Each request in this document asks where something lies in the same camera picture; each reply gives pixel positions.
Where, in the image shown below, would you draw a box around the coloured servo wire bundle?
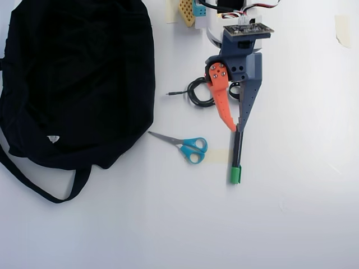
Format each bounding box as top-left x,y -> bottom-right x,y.
198,0 -> 282,25

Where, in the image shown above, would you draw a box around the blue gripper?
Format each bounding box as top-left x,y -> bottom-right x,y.
204,27 -> 263,133

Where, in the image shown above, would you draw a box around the black braided cable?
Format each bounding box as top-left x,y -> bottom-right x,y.
165,77 -> 222,109

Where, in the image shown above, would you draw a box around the black fabric bag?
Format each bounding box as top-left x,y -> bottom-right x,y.
0,0 -> 157,204

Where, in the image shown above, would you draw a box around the green capped black marker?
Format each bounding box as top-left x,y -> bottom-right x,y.
229,124 -> 243,185

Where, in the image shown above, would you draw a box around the teal plastic block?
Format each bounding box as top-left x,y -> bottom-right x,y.
192,0 -> 207,16

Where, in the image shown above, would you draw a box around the blue handled scissors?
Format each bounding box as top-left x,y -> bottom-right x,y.
148,131 -> 209,165

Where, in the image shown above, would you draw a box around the camera circuit board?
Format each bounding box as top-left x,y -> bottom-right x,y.
223,23 -> 275,39

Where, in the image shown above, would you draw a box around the beige masking tape piece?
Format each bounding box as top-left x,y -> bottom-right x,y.
334,15 -> 352,49
183,148 -> 234,164
165,0 -> 181,24

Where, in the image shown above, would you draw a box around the yellow perforated block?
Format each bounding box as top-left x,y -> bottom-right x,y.
178,0 -> 196,29

